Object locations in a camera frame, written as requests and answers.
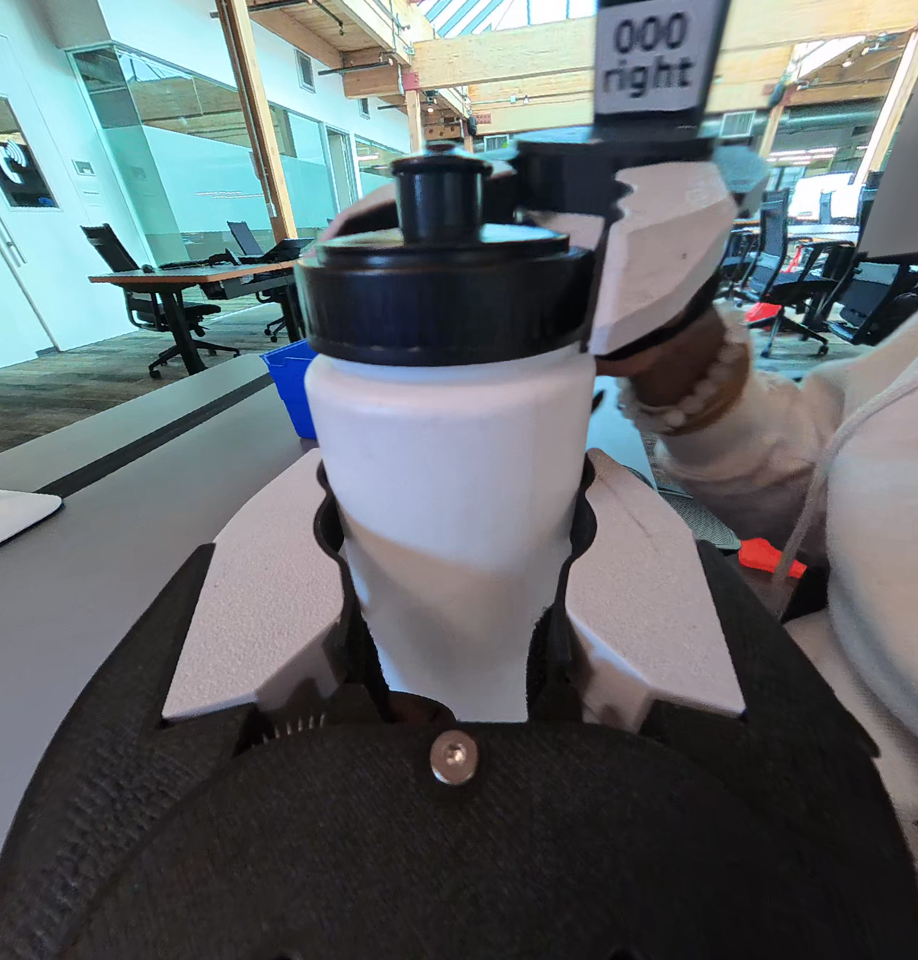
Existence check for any wooden desk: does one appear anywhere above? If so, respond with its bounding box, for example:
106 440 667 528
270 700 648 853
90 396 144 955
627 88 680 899
90 258 310 376

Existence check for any blue plastic bin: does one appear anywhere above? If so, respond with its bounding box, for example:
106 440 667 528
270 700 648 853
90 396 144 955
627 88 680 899
261 339 319 440

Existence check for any white plastic bottle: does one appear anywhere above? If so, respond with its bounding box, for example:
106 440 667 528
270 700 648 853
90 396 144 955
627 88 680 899
305 345 598 725

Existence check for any white bead bracelet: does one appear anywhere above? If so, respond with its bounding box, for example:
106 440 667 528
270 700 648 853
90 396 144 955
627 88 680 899
616 326 752 436

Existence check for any person's right hand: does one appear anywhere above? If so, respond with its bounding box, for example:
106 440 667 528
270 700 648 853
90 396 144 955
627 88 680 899
595 311 752 410

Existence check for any row of black office chairs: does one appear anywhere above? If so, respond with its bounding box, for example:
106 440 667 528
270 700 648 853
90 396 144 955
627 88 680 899
717 172 918 357

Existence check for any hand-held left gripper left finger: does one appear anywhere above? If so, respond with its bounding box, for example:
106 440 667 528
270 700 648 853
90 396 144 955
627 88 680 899
161 450 391 725

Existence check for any orange sheet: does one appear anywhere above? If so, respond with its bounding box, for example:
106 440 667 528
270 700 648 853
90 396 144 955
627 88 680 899
738 536 808 580

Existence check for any white door with window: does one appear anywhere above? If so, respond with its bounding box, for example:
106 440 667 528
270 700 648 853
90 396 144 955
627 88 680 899
0 90 61 372

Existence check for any person's left hand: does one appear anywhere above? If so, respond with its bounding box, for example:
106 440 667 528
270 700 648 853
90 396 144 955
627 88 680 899
391 693 460 726

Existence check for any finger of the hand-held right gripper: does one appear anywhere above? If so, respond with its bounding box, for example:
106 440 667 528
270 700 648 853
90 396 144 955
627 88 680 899
585 161 737 357
327 159 520 245

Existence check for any black bottle lid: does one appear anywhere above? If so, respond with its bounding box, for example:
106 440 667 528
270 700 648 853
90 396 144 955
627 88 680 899
294 142 598 367

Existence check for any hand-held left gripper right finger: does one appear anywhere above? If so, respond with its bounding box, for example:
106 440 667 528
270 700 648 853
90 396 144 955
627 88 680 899
525 448 746 735

